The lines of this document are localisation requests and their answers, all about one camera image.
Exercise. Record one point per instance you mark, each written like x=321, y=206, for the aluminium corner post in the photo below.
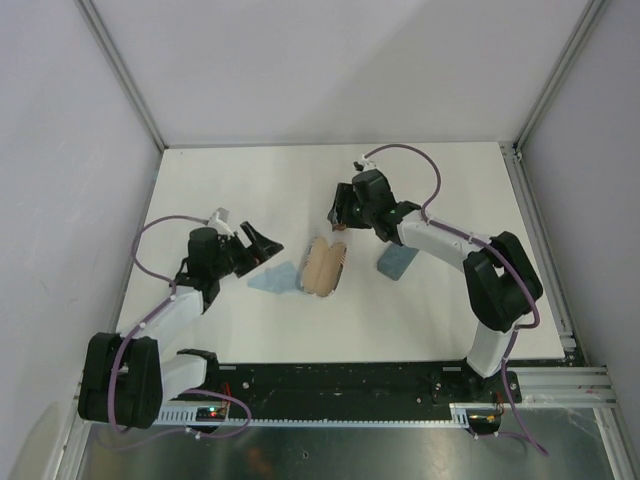
x=106, y=44
x=579, y=37

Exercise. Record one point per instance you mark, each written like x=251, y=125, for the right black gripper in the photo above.
x=345, y=195

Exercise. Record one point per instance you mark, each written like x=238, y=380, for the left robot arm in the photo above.
x=125, y=379

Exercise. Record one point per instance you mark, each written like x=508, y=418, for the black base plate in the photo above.
x=351, y=406

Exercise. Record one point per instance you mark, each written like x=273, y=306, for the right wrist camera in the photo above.
x=364, y=164

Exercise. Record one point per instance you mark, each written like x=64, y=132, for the right aluminium corner post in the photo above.
x=579, y=37

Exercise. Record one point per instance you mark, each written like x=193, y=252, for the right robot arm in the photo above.
x=501, y=283

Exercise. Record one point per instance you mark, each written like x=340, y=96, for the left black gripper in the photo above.
x=259, y=251

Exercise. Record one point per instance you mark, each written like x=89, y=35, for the aluminium frame rail front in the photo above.
x=550, y=382

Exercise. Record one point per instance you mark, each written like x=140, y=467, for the blue glasses case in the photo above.
x=395, y=260

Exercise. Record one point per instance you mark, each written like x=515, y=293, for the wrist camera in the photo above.
x=218, y=221
x=364, y=164

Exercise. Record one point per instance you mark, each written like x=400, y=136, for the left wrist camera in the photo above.
x=218, y=221

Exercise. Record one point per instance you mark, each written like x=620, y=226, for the left aluminium corner post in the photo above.
x=106, y=44

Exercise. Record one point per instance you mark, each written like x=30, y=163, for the newspaper print pouch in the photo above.
x=322, y=268

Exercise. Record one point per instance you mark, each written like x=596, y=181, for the crumpled blue cleaning cloth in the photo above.
x=280, y=279

